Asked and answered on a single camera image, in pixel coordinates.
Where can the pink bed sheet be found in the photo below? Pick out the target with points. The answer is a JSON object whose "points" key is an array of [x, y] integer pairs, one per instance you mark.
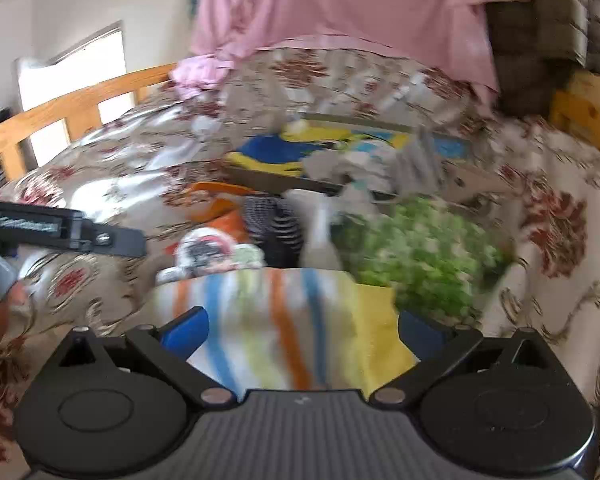
{"points": [[355, 10]]}

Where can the olive quilted jacket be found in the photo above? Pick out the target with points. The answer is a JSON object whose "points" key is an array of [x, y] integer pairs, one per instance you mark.
{"points": [[555, 20]]}

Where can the white red printed cloth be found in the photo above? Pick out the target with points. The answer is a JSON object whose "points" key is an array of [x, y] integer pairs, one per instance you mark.
{"points": [[205, 252]]}

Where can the pastel striped cloth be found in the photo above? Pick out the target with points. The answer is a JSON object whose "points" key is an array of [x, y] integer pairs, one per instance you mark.
{"points": [[290, 320]]}

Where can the light wooden bed frame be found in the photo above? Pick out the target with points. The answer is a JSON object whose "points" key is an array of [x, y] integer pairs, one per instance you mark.
{"points": [[585, 110]]}

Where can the green patterned cloth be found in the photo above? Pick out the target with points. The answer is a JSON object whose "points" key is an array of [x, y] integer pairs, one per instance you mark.
{"points": [[420, 255]]}

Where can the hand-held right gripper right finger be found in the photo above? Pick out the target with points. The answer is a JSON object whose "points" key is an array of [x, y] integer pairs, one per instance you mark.
{"points": [[420, 332]]}

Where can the floral satin bedspread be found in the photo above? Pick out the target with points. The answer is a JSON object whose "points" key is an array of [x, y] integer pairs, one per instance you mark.
{"points": [[130, 160]]}

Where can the window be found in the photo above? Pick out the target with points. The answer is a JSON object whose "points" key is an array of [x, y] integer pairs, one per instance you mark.
{"points": [[70, 70]]}

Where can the orange cloth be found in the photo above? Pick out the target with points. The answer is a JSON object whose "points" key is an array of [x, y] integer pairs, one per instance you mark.
{"points": [[215, 205]]}

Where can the black white striped sock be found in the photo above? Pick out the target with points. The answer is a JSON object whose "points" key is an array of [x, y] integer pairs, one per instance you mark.
{"points": [[275, 230]]}

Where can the light blue patterned cloth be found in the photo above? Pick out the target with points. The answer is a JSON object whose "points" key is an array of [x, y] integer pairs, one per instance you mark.
{"points": [[375, 165]]}

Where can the grey shallow box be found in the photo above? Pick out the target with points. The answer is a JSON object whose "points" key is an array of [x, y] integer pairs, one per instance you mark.
{"points": [[360, 122]]}

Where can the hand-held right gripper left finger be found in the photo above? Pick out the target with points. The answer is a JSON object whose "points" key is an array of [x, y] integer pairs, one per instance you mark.
{"points": [[185, 332]]}

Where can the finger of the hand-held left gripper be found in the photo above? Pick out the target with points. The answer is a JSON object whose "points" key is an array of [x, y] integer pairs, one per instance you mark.
{"points": [[115, 240]]}

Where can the wooden bed rail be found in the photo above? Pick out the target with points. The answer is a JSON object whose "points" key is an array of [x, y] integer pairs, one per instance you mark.
{"points": [[80, 105]]}

